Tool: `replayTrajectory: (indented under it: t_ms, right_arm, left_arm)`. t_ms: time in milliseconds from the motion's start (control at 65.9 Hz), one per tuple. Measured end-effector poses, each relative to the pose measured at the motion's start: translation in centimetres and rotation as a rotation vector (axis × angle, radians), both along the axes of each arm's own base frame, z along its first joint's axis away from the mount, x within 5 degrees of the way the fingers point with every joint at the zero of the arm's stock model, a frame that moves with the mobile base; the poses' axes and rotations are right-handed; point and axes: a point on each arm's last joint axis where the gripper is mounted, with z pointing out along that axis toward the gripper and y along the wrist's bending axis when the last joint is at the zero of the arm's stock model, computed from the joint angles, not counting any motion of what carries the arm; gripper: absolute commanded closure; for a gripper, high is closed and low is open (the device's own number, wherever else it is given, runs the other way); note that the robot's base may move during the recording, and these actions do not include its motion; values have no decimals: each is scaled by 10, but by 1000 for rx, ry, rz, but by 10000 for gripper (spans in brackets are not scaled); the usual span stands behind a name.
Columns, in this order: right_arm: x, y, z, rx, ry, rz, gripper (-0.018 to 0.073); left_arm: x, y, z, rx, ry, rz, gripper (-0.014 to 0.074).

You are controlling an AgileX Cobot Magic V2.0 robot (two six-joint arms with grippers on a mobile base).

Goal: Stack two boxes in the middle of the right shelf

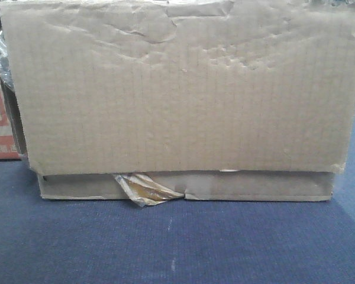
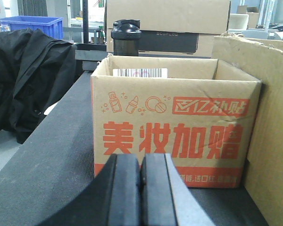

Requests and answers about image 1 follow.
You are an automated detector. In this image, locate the plain brown cardboard box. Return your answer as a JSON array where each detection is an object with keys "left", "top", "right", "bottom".
[{"left": 0, "top": 1, "right": 355, "bottom": 202}]

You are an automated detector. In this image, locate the torn clear packing tape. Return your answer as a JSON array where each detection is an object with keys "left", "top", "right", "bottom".
[{"left": 112, "top": 173, "right": 185, "bottom": 207}]

